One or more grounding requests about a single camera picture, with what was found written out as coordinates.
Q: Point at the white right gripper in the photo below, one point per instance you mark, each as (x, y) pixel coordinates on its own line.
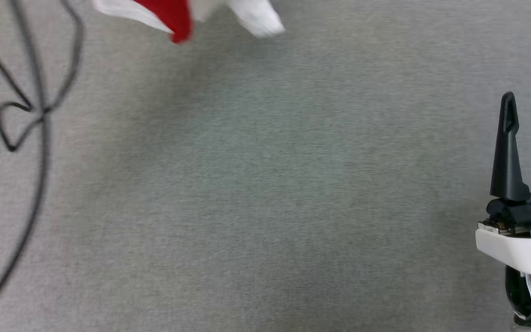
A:
(523, 251)

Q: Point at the red and white basketball jersey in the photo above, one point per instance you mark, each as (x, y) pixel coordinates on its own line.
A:
(173, 16)

